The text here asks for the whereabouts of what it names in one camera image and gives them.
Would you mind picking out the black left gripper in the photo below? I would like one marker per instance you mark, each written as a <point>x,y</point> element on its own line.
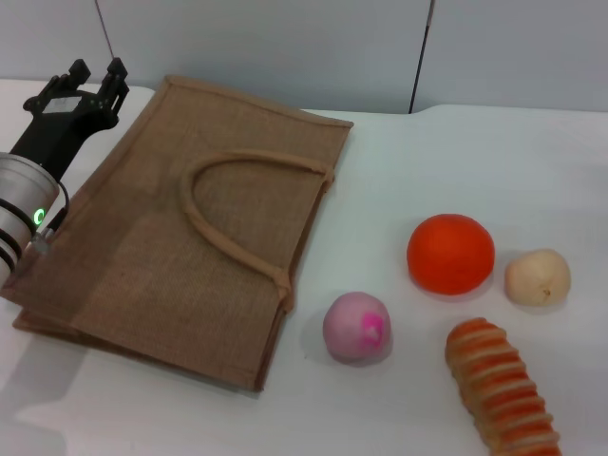
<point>57,128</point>

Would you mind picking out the brown jute handbag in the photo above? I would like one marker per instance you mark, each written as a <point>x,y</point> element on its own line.
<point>190,247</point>

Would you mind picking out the orange fruit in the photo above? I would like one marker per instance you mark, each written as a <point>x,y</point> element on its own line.
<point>450,254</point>

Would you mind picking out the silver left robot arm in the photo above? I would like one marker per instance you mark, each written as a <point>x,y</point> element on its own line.
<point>21,199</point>

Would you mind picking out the pale beige round bun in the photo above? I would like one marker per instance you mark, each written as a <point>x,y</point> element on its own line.
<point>537,278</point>

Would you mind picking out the orange striped bread roll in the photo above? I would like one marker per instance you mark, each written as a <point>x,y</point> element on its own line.
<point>499,385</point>

